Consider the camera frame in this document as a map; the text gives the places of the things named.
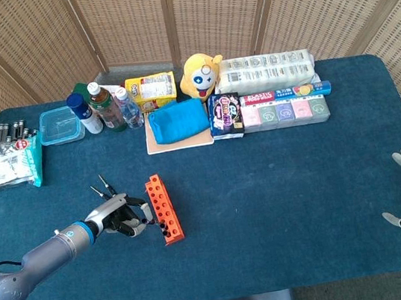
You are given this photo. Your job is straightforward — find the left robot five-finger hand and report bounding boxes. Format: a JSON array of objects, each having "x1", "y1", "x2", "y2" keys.
[{"x1": 83, "y1": 189, "x2": 158, "y2": 245}]

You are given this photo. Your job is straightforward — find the orange bit holder rack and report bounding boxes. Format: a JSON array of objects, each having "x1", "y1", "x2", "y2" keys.
[{"x1": 143, "y1": 170, "x2": 187, "y2": 248}]

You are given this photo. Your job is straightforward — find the white bottle blue cap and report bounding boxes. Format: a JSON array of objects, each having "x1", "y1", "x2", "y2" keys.
[{"x1": 65, "y1": 89, "x2": 105, "y2": 138}]

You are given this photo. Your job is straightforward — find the tea bottle green label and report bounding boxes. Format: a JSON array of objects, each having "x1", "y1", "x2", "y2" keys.
[{"x1": 84, "y1": 78, "x2": 129, "y2": 137}]

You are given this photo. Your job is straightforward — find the clear container blue lid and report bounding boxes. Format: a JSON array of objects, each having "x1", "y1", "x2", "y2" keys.
[{"x1": 35, "y1": 103, "x2": 87, "y2": 148}]

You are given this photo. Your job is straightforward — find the clear water bottle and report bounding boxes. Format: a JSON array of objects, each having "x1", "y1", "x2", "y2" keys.
[{"x1": 114, "y1": 84, "x2": 146, "y2": 132}]

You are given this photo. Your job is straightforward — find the folded blue cloth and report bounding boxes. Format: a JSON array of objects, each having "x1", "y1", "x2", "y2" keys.
[{"x1": 145, "y1": 95, "x2": 213, "y2": 147}]

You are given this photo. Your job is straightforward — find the teal bag white packets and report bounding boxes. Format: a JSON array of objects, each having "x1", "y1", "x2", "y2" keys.
[{"x1": 0, "y1": 131, "x2": 49, "y2": 194}]

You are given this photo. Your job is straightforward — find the white pink packet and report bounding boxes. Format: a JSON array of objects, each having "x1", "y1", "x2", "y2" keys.
[{"x1": 99, "y1": 80, "x2": 129, "y2": 101}]

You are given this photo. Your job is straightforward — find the green packet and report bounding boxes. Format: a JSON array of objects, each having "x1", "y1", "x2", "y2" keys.
[{"x1": 71, "y1": 80, "x2": 93, "y2": 101}]

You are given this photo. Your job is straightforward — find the yellow snack package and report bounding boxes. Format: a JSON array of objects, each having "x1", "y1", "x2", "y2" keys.
[{"x1": 123, "y1": 69, "x2": 180, "y2": 116}]

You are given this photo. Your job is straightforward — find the dark purple pad pack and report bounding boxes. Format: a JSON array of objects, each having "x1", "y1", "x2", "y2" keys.
[{"x1": 205, "y1": 90, "x2": 247, "y2": 144}]

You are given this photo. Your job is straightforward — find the yellow plush toy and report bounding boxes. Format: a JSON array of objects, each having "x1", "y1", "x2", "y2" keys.
[{"x1": 175, "y1": 49, "x2": 230, "y2": 106}]

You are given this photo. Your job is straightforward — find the blue felt table mat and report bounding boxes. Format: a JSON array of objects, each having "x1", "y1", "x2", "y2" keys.
[{"x1": 0, "y1": 48, "x2": 401, "y2": 300}]

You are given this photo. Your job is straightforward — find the pastel pocket tissue multipack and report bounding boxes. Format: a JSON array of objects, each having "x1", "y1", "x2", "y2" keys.
[{"x1": 239, "y1": 93, "x2": 333, "y2": 135}]

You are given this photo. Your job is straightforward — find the plastic food wrap box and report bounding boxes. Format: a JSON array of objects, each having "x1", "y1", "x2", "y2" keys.
[{"x1": 238, "y1": 79, "x2": 333, "y2": 107}]

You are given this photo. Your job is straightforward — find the woven rattan folding screen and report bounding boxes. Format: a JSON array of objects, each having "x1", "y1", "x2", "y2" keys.
[{"x1": 0, "y1": 0, "x2": 401, "y2": 218}]

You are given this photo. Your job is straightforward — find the white tissue roll pack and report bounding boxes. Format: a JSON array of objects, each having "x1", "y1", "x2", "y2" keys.
[{"x1": 209, "y1": 45, "x2": 322, "y2": 99}]

